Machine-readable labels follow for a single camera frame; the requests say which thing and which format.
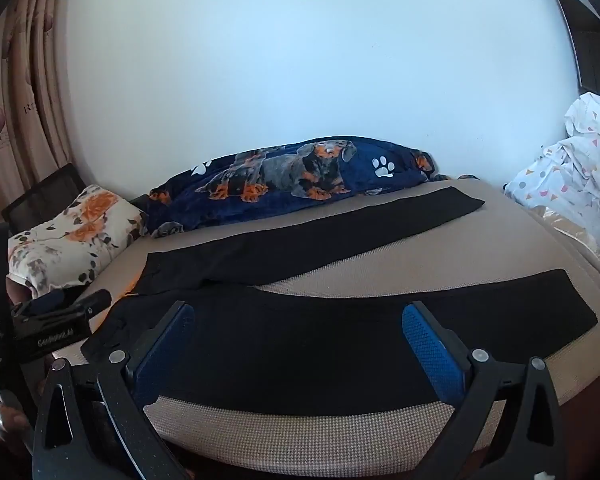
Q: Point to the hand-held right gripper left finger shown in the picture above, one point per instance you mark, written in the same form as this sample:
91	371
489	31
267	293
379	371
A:
166	350

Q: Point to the beige satin sheet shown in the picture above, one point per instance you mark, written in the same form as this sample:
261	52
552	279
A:
580	242

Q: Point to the person's left hand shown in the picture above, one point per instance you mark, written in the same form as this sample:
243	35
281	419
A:
10	422

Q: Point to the white triangle print duvet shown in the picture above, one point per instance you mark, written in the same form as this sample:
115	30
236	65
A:
570	180

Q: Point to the black pants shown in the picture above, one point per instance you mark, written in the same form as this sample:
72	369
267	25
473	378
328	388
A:
290	340

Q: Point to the dark wooden wardrobe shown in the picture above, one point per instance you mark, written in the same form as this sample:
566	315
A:
585	50

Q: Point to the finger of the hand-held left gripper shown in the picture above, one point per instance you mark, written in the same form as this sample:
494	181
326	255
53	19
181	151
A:
47	302
95	300

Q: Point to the blue dog print blanket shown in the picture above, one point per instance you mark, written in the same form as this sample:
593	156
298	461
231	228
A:
280	170

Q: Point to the beige patterned curtain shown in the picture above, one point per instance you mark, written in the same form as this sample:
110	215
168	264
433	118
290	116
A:
20	110

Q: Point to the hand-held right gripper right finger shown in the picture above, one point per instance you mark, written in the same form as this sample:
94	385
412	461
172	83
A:
430	355

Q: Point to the floral pillow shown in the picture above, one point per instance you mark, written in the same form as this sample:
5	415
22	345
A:
70	235

